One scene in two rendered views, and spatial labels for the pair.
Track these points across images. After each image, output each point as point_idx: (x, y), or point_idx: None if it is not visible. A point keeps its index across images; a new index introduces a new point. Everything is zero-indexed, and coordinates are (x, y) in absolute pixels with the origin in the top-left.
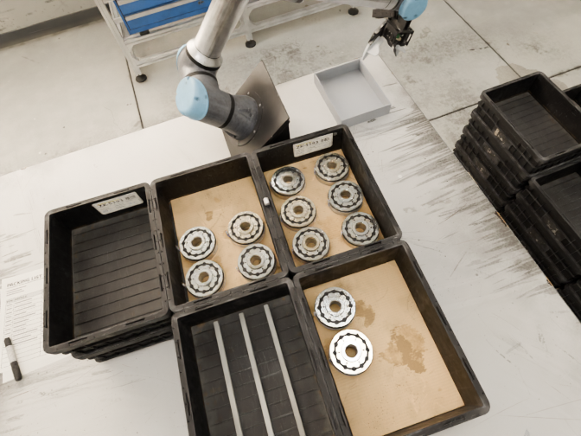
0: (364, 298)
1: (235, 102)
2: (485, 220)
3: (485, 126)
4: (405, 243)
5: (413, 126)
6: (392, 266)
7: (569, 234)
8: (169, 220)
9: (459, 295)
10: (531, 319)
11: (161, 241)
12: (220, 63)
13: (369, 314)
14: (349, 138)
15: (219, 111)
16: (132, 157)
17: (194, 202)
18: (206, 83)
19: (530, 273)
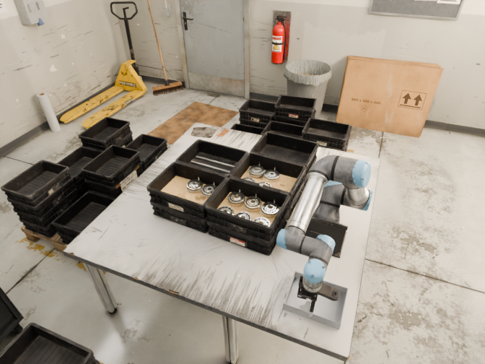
0: (203, 201)
1: (325, 204)
2: (180, 285)
3: None
4: (201, 205)
5: (260, 311)
6: None
7: None
8: (289, 172)
9: (172, 246)
10: (138, 258)
11: (276, 159)
12: (348, 200)
13: (198, 198)
14: (261, 224)
15: (322, 193)
16: None
17: (293, 184)
18: (336, 188)
19: (146, 275)
